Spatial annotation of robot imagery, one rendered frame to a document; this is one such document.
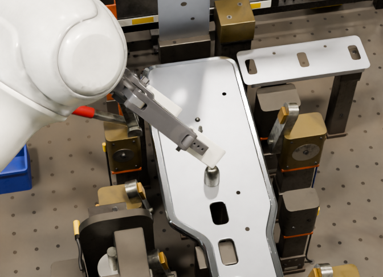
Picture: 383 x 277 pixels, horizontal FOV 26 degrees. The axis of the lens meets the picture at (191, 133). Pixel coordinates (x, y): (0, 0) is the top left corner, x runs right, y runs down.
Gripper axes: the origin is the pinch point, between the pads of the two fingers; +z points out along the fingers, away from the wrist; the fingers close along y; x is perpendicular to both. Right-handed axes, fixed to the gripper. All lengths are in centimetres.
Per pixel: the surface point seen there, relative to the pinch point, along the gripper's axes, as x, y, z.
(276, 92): 13, -51, 50
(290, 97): 14, -48, 52
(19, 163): -40, -88, 32
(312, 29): 34, -91, 80
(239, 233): -13, -24, 43
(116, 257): -26.6, -17.6, 17.9
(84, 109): -13, -48, 13
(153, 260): -24.1, -18.4, 25.5
